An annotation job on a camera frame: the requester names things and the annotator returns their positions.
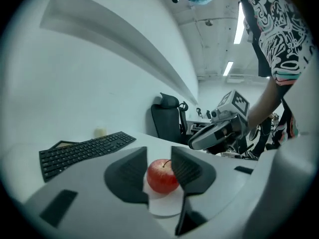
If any person's black patterned shirt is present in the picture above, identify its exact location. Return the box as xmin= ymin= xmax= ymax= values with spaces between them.
xmin=236 ymin=0 xmax=316 ymax=147

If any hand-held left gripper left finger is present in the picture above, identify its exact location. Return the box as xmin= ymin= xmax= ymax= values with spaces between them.
xmin=23 ymin=145 xmax=173 ymax=239

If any black computer keyboard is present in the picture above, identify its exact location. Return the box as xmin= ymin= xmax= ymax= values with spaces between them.
xmin=38 ymin=131 xmax=137 ymax=183

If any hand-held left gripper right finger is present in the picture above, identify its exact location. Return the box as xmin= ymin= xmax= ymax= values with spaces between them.
xmin=170 ymin=145 xmax=260 ymax=238

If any red apple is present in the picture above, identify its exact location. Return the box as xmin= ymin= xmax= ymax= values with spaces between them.
xmin=146 ymin=158 xmax=181 ymax=195

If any large black office chair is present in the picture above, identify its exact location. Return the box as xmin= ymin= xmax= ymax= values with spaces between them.
xmin=150 ymin=92 xmax=190 ymax=145

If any white plate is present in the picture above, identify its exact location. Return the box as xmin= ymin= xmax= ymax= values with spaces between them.
xmin=143 ymin=175 xmax=186 ymax=218

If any small black office chair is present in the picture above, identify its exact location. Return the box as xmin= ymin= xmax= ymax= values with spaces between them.
xmin=178 ymin=101 xmax=191 ymax=137

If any ceiling light strip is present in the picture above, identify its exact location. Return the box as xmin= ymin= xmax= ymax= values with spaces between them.
xmin=233 ymin=2 xmax=246 ymax=45
xmin=222 ymin=61 xmax=234 ymax=77

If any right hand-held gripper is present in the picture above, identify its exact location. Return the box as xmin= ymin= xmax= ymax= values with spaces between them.
xmin=187 ymin=90 xmax=251 ymax=156

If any cream candle glass jar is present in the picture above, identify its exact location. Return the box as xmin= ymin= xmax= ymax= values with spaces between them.
xmin=94 ymin=126 xmax=108 ymax=138

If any white square desk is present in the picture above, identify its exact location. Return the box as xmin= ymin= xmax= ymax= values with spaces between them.
xmin=1 ymin=130 xmax=260 ymax=220

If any person's right forearm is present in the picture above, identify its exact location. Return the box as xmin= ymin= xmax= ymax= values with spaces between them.
xmin=247 ymin=77 xmax=287 ymax=130

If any house-shaped wooden picture frame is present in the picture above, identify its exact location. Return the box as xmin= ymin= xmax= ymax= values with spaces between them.
xmin=49 ymin=140 xmax=79 ymax=150

